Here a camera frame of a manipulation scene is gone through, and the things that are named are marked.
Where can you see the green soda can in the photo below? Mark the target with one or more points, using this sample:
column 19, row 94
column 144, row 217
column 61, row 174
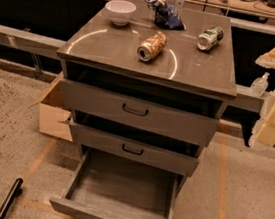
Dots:
column 210, row 37

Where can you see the grey top drawer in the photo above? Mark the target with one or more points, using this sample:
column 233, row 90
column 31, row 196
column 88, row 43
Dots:
column 149, row 116

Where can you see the orange soda can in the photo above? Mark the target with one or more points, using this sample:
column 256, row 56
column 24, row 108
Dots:
column 152, row 46

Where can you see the grey drawer cabinet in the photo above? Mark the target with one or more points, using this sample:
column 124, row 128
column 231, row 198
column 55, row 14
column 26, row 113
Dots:
column 181, row 76

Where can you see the grey open bottom drawer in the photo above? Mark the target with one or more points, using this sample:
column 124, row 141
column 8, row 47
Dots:
column 106, row 186

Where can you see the grey middle drawer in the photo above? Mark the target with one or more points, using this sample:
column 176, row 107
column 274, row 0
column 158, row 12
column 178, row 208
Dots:
column 133, row 150

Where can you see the left clear sanitizer bottle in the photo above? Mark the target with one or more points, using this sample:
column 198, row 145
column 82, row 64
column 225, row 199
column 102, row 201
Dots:
column 259, row 85

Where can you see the blue chip bag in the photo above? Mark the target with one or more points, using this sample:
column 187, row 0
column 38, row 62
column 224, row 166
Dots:
column 165, row 14

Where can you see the white bowl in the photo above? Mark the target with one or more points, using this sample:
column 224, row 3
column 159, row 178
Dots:
column 120, row 12

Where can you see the cardboard box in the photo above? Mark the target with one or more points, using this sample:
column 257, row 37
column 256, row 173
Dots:
column 54, row 117

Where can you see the black pole on floor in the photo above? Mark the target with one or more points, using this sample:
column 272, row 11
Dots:
column 15, row 189

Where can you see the grey metal rail frame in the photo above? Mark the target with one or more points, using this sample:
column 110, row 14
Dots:
column 46, row 46

